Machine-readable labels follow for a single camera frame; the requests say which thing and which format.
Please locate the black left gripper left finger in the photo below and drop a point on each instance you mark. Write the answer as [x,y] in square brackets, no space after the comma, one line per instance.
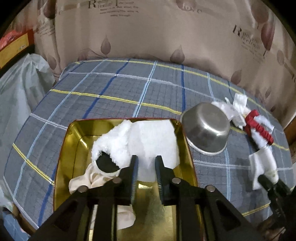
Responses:
[133,174]

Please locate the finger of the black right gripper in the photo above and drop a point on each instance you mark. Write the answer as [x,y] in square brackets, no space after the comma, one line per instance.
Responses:
[267,185]

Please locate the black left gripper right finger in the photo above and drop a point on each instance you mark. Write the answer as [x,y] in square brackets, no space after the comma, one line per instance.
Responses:
[161,178]

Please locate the red white satin cloth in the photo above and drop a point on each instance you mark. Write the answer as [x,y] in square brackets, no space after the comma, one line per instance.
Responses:
[260,130]

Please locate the white fluffy towel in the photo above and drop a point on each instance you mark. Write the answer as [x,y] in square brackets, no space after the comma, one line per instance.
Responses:
[146,139]

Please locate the cream cloth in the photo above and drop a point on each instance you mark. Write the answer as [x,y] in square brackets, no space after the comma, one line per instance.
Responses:
[93,178]

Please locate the gold red tin box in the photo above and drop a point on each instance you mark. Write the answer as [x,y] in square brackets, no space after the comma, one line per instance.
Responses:
[153,220]

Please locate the stainless steel bowl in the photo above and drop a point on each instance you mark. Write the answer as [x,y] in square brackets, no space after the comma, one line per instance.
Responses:
[206,128]

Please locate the grey plaid bed sheet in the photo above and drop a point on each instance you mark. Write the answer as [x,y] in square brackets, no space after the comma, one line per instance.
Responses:
[125,89]

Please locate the translucent plastic cover sheet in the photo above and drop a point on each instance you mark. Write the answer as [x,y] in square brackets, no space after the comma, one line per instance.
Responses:
[23,86]

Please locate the beige leaf print curtain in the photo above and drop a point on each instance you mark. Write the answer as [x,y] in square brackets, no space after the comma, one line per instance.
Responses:
[240,41]

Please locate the red yellow cardboard box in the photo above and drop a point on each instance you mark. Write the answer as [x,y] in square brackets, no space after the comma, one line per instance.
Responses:
[15,43]

